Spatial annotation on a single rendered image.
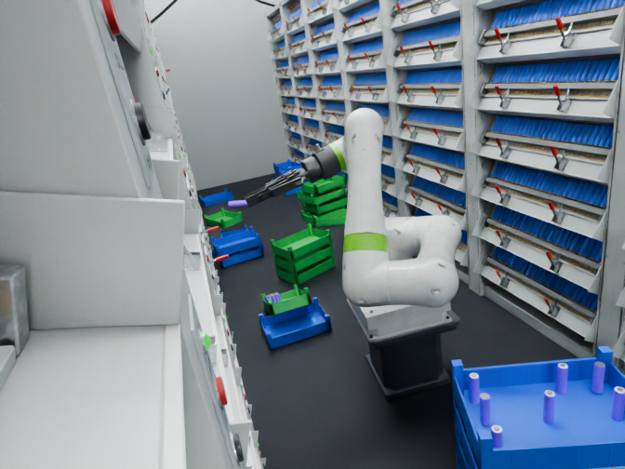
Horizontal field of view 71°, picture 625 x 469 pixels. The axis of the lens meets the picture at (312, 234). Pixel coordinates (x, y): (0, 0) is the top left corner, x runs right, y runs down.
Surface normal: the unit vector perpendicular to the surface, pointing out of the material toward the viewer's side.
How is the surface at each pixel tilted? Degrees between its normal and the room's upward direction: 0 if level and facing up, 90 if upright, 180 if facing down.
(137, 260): 90
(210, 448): 90
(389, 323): 90
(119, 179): 90
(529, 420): 0
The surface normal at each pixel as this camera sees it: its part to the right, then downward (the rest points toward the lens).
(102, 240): 0.29, 0.30
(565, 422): -0.15, -0.92
